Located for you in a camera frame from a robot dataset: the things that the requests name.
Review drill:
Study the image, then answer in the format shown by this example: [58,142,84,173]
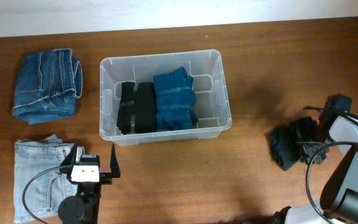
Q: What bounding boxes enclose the black garment with bands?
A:
[117,82,157,135]

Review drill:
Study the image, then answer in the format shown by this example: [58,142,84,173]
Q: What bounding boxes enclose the dark garment with band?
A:
[268,118,308,170]

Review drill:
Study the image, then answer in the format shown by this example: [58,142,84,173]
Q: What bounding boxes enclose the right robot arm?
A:
[268,94,358,223]

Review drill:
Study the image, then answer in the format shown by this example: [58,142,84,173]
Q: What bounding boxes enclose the blue garment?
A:
[154,67,198,131]

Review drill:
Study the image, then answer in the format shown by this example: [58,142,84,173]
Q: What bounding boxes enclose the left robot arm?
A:
[58,145,121,224]

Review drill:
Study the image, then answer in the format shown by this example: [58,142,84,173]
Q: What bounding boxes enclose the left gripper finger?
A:
[109,144,121,179]
[59,144,78,173]

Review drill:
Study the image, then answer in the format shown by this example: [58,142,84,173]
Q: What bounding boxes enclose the light blue folded jeans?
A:
[14,134,77,223]

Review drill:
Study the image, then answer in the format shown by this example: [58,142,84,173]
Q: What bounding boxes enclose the clear plastic storage bin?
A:
[99,49,232,146]

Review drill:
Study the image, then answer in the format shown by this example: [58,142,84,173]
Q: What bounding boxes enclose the dark blue jeans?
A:
[11,49,83,124]

